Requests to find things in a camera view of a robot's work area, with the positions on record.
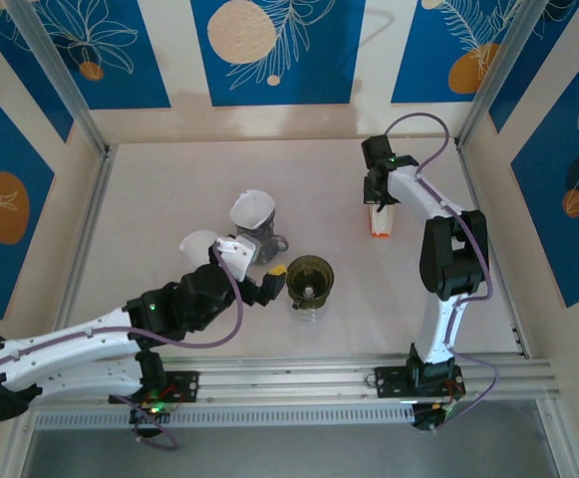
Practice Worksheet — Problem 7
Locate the grey textured glass mug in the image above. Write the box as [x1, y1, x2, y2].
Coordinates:
[234, 211, 290, 265]

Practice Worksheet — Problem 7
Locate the olive green coffee dripper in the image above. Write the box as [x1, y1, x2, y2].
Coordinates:
[286, 253, 337, 310]

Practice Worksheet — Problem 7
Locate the clear glass server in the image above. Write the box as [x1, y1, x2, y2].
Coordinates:
[288, 296, 329, 325]

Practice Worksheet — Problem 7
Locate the white and orange filter box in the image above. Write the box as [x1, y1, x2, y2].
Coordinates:
[367, 201, 398, 240]

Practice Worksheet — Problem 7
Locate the black electronics box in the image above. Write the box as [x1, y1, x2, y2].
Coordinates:
[411, 401, 449, 432]
[129, 402, 170, 439]

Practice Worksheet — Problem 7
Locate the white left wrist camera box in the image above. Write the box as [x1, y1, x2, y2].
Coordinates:
[212, 236, 259, 281]

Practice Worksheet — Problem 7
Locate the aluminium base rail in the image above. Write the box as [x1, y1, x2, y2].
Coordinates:
[158, 352, 554, 399]

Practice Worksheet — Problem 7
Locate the grey slotted cable duct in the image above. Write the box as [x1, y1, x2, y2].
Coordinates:
[34, 405, 415, 430]

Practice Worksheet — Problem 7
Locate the aluminium table side rail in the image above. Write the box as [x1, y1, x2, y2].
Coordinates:
[54, 143, 119, 330]
[455, 141, 527, 356]

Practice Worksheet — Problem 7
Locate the aluminium frame post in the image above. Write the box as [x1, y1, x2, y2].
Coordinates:
[4, 0, 116, 156]
[535, 395, 579, 478]
[0, 422, 39, 478]
[455, 0, 557, 150]

